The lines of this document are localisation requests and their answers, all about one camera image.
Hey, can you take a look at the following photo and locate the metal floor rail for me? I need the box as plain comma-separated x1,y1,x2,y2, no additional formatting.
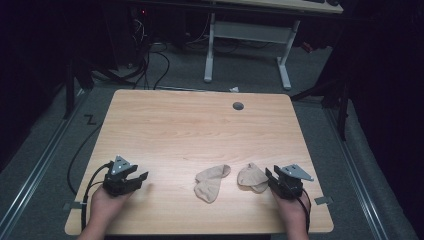
0,89,90,236
323,105,390,240

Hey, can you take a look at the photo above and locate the black floor cable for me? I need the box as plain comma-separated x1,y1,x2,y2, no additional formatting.
66,122,105,198

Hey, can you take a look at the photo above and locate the person's left hand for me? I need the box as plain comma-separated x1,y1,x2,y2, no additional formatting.
89,184,135,228

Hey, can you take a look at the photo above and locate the grey metal table bracket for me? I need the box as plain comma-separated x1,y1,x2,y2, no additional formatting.
313,195,334,206
62,201,84,212

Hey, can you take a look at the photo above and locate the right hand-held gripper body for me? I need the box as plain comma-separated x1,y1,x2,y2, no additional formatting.
270,162,315,201

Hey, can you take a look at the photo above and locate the bundle of black cables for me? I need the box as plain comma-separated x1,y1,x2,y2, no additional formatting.
99,18,172,92

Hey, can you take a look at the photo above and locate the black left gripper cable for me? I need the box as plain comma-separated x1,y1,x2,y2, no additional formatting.
80,161,115,232

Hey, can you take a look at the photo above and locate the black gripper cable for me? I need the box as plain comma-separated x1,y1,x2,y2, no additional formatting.
80,161,115,232
292,187,313,234

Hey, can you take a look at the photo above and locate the white desk frame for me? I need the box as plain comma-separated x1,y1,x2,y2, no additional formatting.
202,0,345,92

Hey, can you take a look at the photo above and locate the person's right hand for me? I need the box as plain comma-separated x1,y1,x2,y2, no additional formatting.
271,191,312,232

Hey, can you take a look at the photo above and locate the beige sock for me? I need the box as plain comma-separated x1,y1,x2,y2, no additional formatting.
193,163,232,205
236,162,270,194

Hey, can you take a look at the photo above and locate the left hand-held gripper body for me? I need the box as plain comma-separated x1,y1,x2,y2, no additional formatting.
102,155,142,197

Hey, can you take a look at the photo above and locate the black metal stand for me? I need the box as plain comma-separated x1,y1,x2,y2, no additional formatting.
62,58,96,121
289,74,352,142

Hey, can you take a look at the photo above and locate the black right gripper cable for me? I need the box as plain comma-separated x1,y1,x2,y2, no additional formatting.
292,187,313,234

